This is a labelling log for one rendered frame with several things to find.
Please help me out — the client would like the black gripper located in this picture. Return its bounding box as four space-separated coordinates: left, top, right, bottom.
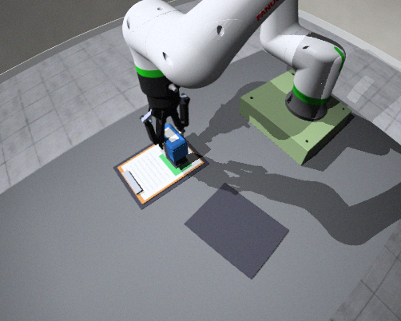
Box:
140 90 190 158

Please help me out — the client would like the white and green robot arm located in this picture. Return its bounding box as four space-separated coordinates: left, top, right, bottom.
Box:
122 0 346 121

